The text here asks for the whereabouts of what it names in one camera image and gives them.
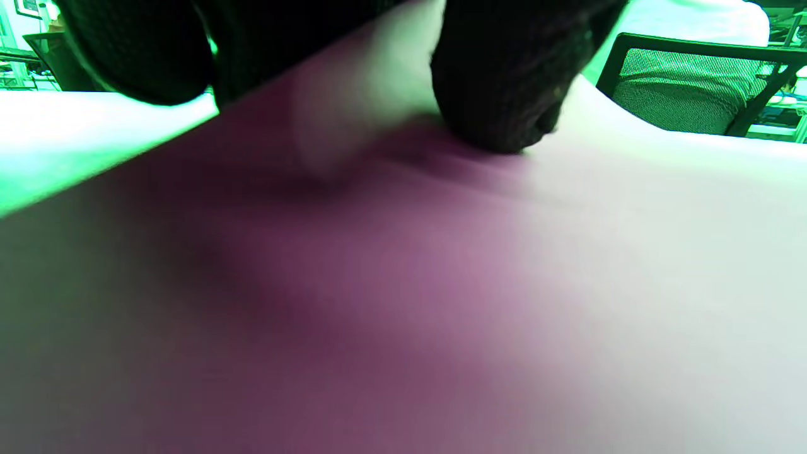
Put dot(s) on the person's left hand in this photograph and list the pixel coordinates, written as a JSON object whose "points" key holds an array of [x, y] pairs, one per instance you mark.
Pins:
{"points": [[504, 69]]}

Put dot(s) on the large white sheet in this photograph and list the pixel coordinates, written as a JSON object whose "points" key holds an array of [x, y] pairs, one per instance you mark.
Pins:
{"points": [[403, 284]]}

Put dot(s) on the black mesh office chair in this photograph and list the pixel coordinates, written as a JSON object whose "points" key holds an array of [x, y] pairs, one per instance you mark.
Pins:
{"points": [[687, 88]]}

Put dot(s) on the dark chair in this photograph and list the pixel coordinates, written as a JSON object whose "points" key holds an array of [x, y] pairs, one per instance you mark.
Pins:
{"points": [[66, 66]]}

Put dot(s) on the framed wall picture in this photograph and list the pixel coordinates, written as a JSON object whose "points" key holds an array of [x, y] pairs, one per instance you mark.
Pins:
{"points": [[28, 7]]}

